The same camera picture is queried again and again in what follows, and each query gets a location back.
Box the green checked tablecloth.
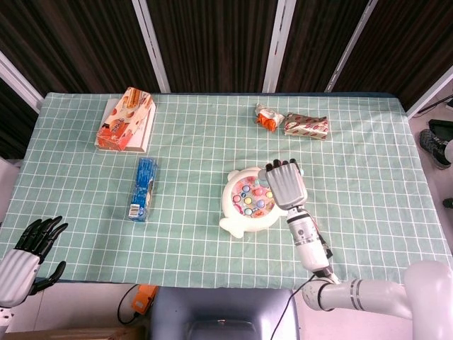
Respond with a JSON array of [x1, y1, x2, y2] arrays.
[[0, 92, 453, 288]]

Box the orange device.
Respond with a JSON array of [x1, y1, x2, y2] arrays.
[[131, 284, 159, 315]]

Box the gold red-print snack pack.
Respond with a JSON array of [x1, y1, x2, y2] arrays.
[[282, 112, 329, 140]]

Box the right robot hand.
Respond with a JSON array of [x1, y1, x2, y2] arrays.
[[263, 157, 308, 210]]

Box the orange crumpled snack wrapper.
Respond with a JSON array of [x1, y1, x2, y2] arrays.
[[254, 103, 285, 132]]

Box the brown cardboard box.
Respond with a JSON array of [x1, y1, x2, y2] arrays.
[[5, 325, 146, 340]]

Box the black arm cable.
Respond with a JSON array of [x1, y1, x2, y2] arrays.
[[270, 274, 336, 340]]

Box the grey sneaker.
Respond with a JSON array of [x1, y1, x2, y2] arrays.
[[419, 129, 452, 170]]

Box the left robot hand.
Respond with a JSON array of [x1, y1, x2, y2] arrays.
[[0, 215, 69, 308]]

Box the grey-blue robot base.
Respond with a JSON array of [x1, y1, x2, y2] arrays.
[[148, 286, 302, 340]]

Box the white frame post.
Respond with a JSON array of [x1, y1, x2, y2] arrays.
[[406, 69, 453, 118], [324, 0, 379, 93], [132, 0, 171, 94], [263, 0, 297, 94], [0, 51, 45, 111]]

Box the white flat box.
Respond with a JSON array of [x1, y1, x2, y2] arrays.
[[95, 98, 156, 155]]

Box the blue cookie box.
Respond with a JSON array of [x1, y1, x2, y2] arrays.
[[127, 157, 159, 223]]

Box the black device cable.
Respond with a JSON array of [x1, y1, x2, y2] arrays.
[[117, 284, 139, 325]]

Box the orange cracker box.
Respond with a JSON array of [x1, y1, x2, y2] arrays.
[[94, 86, 156, 152]]

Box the white whack-a-mole toy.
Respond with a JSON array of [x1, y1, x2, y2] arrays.
[[218, 166, 288, 239]]

